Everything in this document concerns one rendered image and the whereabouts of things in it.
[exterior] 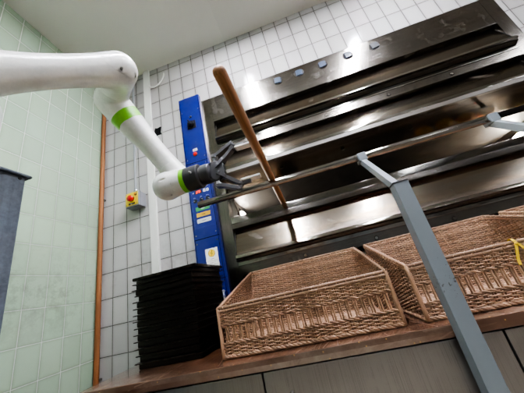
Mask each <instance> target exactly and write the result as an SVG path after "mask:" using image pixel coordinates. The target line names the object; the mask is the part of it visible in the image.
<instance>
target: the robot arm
mask: <svg viewBox="0 0 524 393"><path fill-rule="evenodd" d="M137 79H138V70H137V67H136V64H135V62H134V61H133V60H132V59H131V58H130V57H129V56H128V55H127V54H125V53H123V52H121V51H100V52H91V53H69V54H58V53H35V52H22V51H5V50H0V97H4V96H9V95H14V94H23V93H30V92H36V91H43V90H60V89H73V88H96V89H95V91H94V103H95V105H96V107H97V109H98V110H99V111H100V112H101V113H102V114H103V115H104V116H105V117H106V118H107V119H108V120H109V121H110V122H111V124H112V125H113V126H114V127H115V128H116V129H118V130H119V131H120V132H121V133H122V134H123V135H124V136H125V137H126V138H127V139H128V140H130V141H131V142H132V143H133V144H134V145H135V146H136V147H137V148H138V149H139V150H140V151H141V152H142V153H143V154H144V155H145V156H146V157H147V158H148V159H149V160H150V162H151V163H152V164H153V165H154V166H155V168H156V169H157V170H158V171H159V172H160V174H159V175H157V176H156V177H155V178H154V181H153V183H152V189H153V191H154V194H155V195H156V196H157V197H158V198H160V199H162V200H174V199H176V198H177V197H180V196H181V195H183V194H185V193H189V192H193V191H195V190H198V189H203V188H205V187H206V185H208V184H211V183H213V182H216V184H215V186H216V187H217V188H218V189H232V190H237V191H243V187H244V185H246V184H249V183H251V182H252V181H253V180H255V179H260V178H261V175H260V173H257V174H254V175H250V176H247V177H244V178H241V181H240V180H238V179H235V178H233V177H231V176H229V175H226V173H227V172H226V167H225V164H226V161H227V160H228V159H229V158H230V157H231V156H232V154H233V153H234V151H235V150H236V151H239V150H243V149H246V148H248V147H251V146H250V144H249V142H245V143H243V142H241V143H237V144H234V143H233V142H232V141H231V140H230V141H229V142H228V143H227V144H226V145H224V146H223V147H222V148H221V149H220V150H218V151H217V152H216V153H214V154H212V155H211V157H212V160H213V161H212V162H211V163H207V164H204V165H192V166H189V167H187V168H186V167H185V166H184V165H183V164H182V163H181V162H180V161H179V160H178V159H177V158H176V157H175V156H174V155H173V154H172V153H171V152H170V151H169V150H168V148H167V147H166V146H165V145H164V144H163V143H162V142H161V141H160V139H159V138H158V136H157V135H156V134H155V132H154V131H153V130H152V128H151V127H150V126H149V124H148V123H147V121H146V120H145V118H144V117H143V116H142V115H141V114H140V112H139V111H138V109H137V108H136V107H135V105H134V104H133V103H132V102H131V100H130V99H129V96H130V94H131V92H132V89H133V87H134V85H135V83H136V81H137ZM222 155H223V156H222ZM221 156H222V158H221ZM219 158H220V159H219ZM218 159H219V160H218ZM217 160H218V161H217ZM222 179H226V180H228V181H230V182H233V183H235V184H237V185H238V186H237V185H232V184H227V183H221V182H220V181H221V180H222Z"/></svg>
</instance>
